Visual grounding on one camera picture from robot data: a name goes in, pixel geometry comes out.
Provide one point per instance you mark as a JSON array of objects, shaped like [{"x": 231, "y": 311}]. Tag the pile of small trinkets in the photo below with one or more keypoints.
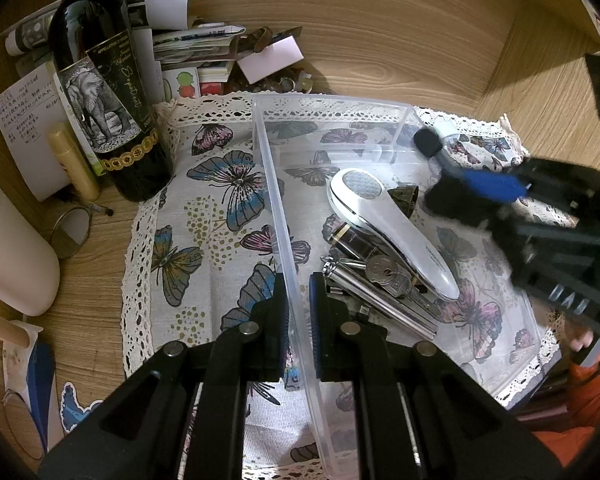
[{"x": 285, "y": 81}]

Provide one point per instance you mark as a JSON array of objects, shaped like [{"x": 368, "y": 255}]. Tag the small bronze bell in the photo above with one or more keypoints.
[{"x": 405, "y": 200}]

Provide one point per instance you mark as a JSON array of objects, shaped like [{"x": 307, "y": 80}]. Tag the white fabric shaver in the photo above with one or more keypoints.
[{"x": 395, "y": 240}]

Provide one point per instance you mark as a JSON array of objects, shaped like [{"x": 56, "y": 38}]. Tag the orange clothing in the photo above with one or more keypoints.
[{"x": 590, "y": 410}]

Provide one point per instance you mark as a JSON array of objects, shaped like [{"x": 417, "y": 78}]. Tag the black gold lipstick tube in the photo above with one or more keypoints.
[{"x": 352, "y": 242}]

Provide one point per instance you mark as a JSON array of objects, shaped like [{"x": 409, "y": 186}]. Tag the blue sticker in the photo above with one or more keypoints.
[{"x": 77, "y": 410}]

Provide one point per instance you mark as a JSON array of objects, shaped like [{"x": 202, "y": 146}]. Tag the small black object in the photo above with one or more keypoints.
[{"x": 427, "y": 142}]

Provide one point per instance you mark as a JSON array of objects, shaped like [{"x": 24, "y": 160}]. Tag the handwritten white note paper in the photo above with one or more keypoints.
[{"x": 25, "y": 130}]

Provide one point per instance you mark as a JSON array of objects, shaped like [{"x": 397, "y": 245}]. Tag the beige wooden stick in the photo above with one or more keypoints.
[{"x": 5, "y": 327}]

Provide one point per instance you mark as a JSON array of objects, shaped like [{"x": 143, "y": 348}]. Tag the silver metal tube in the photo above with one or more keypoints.
[{"x": 402, "y": 319}]

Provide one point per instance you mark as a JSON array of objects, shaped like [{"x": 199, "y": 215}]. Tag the blue paper folder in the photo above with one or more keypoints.
[{"x": 40, "y": 395}]

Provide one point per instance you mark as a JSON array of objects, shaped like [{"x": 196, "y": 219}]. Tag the pale folded card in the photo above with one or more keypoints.
[{"x": 272, "y": 57}]

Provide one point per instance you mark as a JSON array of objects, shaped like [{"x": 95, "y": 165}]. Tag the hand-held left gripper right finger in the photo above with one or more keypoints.
[{"x": 316, "y": 320}]

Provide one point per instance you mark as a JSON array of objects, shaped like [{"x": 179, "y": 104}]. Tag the dark wine bottle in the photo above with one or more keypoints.
[{"x": 110, "y": 110}]

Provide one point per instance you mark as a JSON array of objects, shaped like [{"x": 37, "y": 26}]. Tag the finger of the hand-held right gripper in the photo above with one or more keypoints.
[
  {"x": 490, "y": 185},
  {"x": 460, "y": 205}
]

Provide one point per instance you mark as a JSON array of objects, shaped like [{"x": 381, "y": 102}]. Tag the small round mirror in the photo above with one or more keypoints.
[{"x": 70, "y": 235}]

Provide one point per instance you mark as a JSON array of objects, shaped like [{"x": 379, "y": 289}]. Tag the silver key bunch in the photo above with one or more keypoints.
[{"x": 382, "y": 272}]

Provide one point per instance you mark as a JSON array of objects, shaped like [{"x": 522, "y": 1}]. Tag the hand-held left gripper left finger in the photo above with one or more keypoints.
[{"x": 280, "y": 320}]

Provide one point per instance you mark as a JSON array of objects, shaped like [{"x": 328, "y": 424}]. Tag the white plug adapter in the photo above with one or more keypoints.
[{"x": 452, "y": 127}]

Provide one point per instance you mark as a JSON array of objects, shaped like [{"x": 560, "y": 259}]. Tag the stack of books and papers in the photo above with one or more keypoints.
[{"x": 195, "y": 45}]

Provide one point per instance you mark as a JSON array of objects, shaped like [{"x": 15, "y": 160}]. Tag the person's right hand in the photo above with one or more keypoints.
[{"x": 580, "y": 342}]

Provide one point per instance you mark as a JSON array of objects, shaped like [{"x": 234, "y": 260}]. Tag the cream cylindrical tumbler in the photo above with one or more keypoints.
[{"x": 10, "y": 250}]

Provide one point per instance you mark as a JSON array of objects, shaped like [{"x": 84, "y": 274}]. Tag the butterfly print lace cloth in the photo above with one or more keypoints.
[{"x": 205, "y": 220}]

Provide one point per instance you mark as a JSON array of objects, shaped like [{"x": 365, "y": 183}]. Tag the cream glue stick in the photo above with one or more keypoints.
[{"x": 75, "y": 162}]

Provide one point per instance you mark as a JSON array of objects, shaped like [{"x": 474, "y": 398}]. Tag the clear plastic box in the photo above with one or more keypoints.
[{"x": 275, "y": 195}]

